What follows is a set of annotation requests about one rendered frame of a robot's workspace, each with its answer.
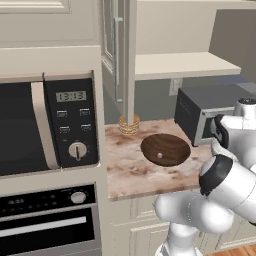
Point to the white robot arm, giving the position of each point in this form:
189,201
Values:
220,200

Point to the small white sugar cube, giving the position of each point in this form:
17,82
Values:
160,155

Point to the dark wooden bowl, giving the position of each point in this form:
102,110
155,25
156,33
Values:
165,149

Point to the woven tan basket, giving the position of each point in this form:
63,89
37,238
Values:
129,128

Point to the microwave dial knob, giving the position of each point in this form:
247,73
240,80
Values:
77,150

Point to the open cream cupboard door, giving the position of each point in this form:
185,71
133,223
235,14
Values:
120,56

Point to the grey toaster oven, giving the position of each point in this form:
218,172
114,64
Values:
203,111

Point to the built-in microwave oven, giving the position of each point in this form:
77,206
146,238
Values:
46,123

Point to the cream cupboard shelf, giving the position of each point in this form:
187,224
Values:
181,65

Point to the oven knob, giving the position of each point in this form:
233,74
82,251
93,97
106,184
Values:
78,197

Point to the cream base cupboard run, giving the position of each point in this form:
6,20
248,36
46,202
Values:
143,226

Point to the cream upper cupboard door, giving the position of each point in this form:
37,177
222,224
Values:
35,6

